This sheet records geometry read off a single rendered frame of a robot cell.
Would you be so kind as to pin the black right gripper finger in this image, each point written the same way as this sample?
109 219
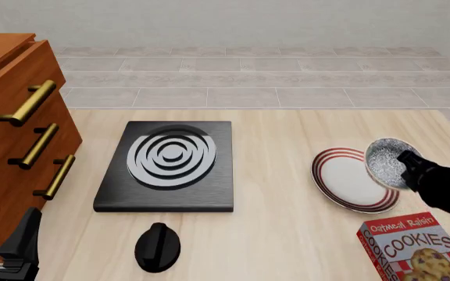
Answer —
411 180
414 159

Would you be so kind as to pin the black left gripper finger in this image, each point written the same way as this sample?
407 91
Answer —
23 240

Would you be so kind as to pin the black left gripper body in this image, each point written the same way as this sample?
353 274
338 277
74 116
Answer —
2 272

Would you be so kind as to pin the black speckled bowl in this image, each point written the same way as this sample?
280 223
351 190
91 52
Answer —
381 164

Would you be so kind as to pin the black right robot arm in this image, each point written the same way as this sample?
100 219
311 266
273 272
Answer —
449 190

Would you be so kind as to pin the white plate with red rings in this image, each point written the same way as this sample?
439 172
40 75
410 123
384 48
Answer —
346 178

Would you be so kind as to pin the oatmeal raisin cookies box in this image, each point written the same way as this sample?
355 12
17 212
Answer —
412 248

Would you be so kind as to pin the flat black stove plate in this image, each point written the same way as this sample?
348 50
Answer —
119 190

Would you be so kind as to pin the round black stove knob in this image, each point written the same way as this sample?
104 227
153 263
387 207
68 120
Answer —
158 248

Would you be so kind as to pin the large wooden drawer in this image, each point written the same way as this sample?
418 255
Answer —
14 73

